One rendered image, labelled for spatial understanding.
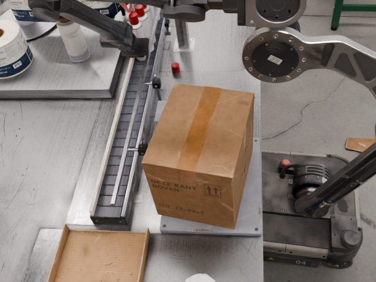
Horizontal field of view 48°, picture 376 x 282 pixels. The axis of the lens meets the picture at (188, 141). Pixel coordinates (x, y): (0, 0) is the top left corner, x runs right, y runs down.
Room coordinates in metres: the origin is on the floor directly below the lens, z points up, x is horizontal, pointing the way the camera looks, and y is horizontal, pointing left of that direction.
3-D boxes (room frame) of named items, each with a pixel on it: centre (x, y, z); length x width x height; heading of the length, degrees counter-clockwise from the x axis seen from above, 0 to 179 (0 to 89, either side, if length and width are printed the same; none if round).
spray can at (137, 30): (1.39, 0.13, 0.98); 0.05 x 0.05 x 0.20
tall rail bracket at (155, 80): (1.14, 0.10, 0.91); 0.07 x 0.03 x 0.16; 77
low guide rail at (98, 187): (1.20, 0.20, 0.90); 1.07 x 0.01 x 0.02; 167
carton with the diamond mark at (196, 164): (0.76, -0.04, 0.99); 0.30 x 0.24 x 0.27; 157
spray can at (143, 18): (1.43, 0.10, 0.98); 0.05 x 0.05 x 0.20
